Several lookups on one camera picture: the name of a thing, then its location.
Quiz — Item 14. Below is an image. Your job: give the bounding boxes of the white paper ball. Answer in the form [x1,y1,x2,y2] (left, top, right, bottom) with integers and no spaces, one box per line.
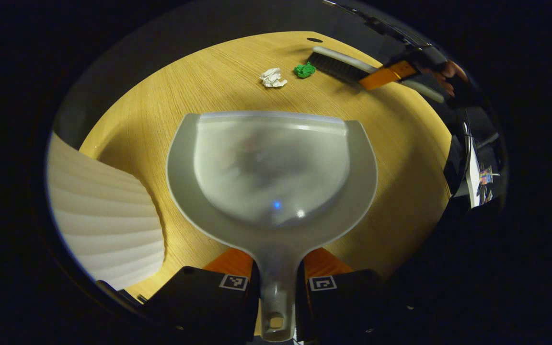
[259,68,288,88]

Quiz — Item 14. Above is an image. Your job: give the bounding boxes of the white ribbed garbage bin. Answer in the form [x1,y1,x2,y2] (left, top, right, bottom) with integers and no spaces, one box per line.
[46,132,166,291]

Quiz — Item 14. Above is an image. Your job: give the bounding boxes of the small white broom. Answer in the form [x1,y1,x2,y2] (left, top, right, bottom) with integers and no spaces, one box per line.
[306,46,446,104]

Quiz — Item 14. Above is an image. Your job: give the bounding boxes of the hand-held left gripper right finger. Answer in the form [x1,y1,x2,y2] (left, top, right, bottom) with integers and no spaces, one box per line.
[295,247,401,343]

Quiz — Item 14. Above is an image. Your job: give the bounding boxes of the wooden desktop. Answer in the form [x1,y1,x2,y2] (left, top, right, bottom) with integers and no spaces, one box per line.
[79,31,453,300]

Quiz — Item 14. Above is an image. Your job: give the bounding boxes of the green paper ball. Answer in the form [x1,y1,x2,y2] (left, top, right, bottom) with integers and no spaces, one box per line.
[293,62,316,79]

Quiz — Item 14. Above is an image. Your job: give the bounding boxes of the white plastic dustpan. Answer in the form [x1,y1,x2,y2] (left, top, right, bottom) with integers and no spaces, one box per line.
[166,111,379,343]

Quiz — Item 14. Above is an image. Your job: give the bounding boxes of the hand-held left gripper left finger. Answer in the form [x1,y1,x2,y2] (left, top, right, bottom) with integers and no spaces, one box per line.
[139,248,261,343]

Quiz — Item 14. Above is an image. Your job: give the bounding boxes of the white sheet with coloured print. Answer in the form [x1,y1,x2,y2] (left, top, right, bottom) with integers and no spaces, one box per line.
[464,122,499,207]

